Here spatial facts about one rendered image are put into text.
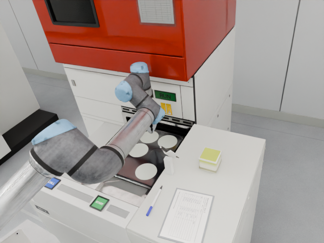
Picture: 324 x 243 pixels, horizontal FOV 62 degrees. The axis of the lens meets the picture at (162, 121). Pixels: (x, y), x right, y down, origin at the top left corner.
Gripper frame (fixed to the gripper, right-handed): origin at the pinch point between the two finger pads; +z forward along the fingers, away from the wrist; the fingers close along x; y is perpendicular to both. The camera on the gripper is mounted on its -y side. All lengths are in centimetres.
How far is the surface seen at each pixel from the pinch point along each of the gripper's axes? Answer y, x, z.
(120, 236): -38, 32, 9
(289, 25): 62, -156, 1
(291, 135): 33, -150, 97
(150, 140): 2.8, 0.8, 7.2
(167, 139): -1.0, -7.0, 7.2
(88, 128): 58, 24, 25
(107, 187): -13.3, 29.3, 9.2
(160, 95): 8.8, -10.8, -12.8
